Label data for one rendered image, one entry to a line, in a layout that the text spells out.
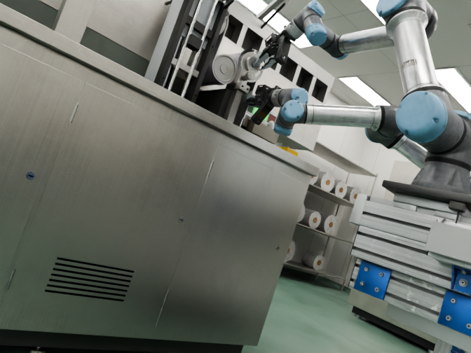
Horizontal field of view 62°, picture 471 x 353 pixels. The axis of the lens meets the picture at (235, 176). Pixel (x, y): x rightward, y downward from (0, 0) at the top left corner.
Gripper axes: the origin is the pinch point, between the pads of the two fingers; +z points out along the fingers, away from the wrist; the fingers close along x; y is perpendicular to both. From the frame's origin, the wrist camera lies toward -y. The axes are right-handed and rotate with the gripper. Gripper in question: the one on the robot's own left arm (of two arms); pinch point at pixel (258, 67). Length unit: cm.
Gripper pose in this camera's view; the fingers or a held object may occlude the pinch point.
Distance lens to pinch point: 182.0
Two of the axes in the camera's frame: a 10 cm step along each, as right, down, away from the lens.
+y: -1.3, -8.1, 5.8
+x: -7.4, -3.0, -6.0
